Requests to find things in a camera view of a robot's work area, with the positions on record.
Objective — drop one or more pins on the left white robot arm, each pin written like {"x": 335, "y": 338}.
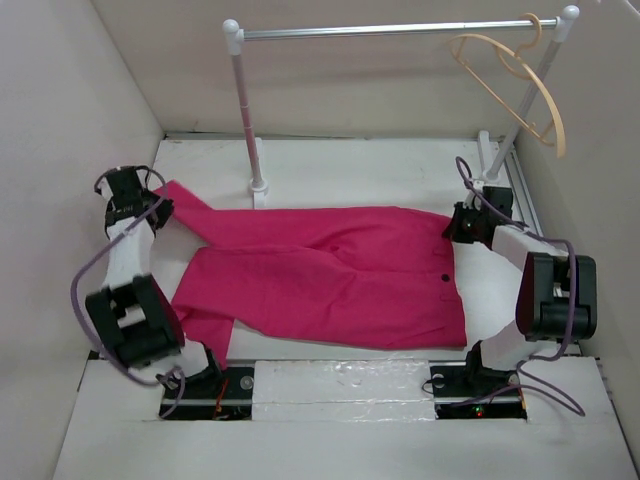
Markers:
{"x": 133, "y": 324}

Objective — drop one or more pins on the pink trousers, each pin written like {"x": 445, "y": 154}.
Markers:
{"x": 377, "y": 277}

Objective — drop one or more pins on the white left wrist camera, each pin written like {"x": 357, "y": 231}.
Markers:
{"x": 102, "y": 186}

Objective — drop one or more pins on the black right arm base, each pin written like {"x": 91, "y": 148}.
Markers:
{"x": 468, "y": 390}

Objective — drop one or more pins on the beige wooden hanger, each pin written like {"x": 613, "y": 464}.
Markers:
{"x": 512, "y": 60}

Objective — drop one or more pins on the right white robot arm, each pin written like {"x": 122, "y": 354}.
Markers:
{"x": 557, "y": 298}

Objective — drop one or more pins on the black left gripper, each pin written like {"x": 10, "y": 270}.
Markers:
{"x": 165, "y": 210}

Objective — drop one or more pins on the white clothes rack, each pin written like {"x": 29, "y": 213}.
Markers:
{"x": 373, "y": 82}

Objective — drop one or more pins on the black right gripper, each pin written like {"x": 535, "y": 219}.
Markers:
{"x": 454, "y": 231}

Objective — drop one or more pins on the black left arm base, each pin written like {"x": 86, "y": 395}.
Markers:
{"x": 229, "y": 398}

